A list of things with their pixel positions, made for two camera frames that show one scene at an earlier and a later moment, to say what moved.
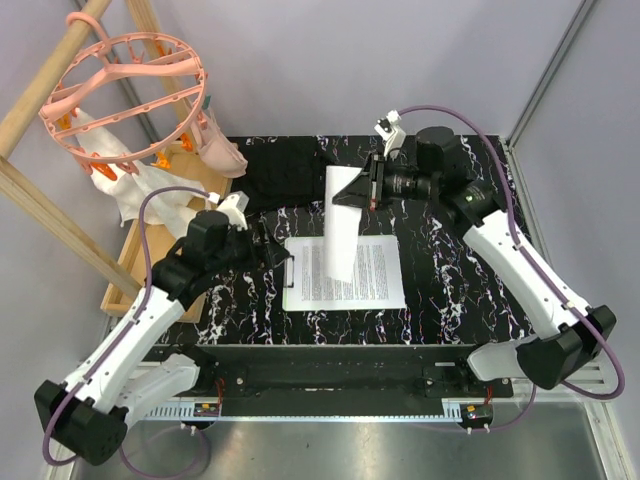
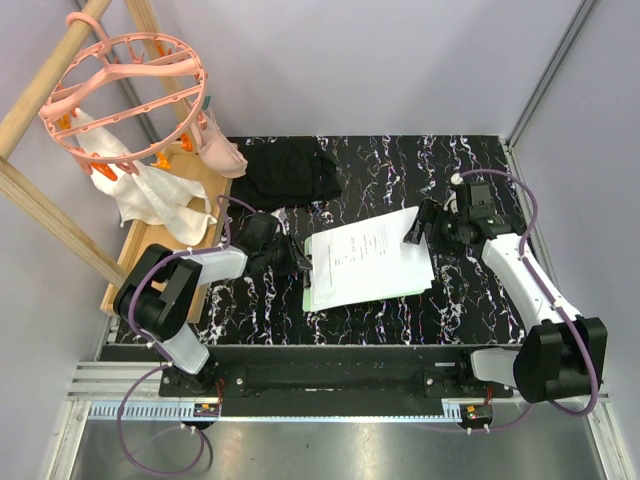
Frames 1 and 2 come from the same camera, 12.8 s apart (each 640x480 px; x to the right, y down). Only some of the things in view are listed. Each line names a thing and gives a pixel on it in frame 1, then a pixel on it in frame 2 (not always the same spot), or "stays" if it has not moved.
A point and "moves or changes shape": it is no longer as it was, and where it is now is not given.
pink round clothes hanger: (125, 99) stays
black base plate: (393, 374) stays
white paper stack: (342, 225) -> (369, 259)
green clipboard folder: (295, 274) -> (308, 290)
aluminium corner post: (550, 71) stays
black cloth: (279, 174) stays
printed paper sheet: (378, 282) moves or changes shape
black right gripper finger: (356, 192) -> (428, 214)
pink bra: (216, 152) stays
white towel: (144, 194) stays
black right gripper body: (390, 182) -> (451, 231)
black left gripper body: (238, 253) -> (278, 256)
